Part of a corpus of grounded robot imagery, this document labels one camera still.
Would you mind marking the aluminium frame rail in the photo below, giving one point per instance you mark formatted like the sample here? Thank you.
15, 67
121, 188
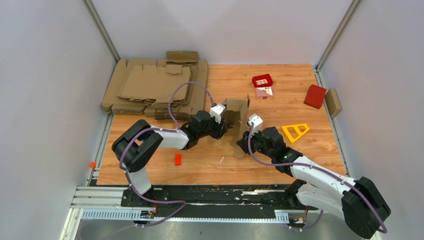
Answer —
95, 213

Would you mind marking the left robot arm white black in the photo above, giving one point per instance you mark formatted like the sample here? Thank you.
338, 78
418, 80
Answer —
136, 146

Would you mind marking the red plastic basket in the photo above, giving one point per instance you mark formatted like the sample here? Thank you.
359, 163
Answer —
264, 80

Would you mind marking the small red block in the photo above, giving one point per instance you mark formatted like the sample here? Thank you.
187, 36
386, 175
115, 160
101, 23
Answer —
178, 159

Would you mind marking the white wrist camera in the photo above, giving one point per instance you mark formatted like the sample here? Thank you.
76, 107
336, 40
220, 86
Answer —
255, 122
217, 111

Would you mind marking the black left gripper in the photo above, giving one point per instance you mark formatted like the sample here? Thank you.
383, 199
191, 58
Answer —
221, 129

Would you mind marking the clear case with shapes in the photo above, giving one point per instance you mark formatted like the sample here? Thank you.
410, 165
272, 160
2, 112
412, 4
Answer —
263, 92

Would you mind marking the red box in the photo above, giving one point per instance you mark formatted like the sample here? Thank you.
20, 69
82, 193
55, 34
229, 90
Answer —
315, 96

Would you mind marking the yellow triangular plastic frame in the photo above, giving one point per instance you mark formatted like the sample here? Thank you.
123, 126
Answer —
295, 131

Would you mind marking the small brown cardboard box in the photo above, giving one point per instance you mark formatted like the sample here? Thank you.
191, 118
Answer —
332, 103

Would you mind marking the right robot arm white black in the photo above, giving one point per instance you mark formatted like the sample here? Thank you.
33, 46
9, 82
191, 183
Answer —
358, 202

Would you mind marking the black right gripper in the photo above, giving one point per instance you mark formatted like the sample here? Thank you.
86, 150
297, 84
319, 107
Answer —
243, 144

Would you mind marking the stack of flat cardboard blanks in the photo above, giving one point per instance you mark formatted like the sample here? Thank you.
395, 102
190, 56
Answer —
158, 88

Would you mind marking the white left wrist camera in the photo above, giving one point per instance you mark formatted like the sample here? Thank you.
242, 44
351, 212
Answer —
217, 111

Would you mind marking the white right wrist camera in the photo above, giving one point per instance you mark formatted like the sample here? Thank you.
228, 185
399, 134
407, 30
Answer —
255, 122

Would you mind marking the small orange clip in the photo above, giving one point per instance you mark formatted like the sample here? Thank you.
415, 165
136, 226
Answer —
93, 164

